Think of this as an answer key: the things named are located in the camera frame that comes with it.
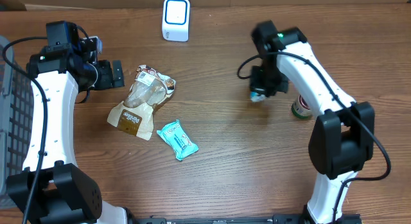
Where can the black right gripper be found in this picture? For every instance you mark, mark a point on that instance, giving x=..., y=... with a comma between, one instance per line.
x=258, y=83

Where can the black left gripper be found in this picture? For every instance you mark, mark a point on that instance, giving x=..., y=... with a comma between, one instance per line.
x=105, y=67

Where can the teal tissue pack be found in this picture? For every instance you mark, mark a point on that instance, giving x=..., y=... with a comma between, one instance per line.
x=256, y=97

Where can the jar with green lid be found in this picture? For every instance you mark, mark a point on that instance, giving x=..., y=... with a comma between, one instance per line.
x=300, y=109

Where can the beige brown bread bag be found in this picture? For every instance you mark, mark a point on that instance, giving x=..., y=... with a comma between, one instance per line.
x=150, y=90

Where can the large teal wipes pack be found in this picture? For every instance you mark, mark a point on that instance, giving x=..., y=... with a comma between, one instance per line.
x=174, y=135

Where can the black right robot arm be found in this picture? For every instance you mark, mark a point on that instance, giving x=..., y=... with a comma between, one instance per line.
x=340, y=142

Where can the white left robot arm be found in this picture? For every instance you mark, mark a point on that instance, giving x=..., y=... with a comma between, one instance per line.
x=51, y=188

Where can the white barcode scanner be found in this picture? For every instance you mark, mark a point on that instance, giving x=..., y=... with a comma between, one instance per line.
x=175, y=20

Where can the dark grey plastic basket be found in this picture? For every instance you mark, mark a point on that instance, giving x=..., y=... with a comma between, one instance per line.
x=16, y=123

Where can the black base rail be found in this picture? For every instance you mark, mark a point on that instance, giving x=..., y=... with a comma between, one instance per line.
x=212, y=220

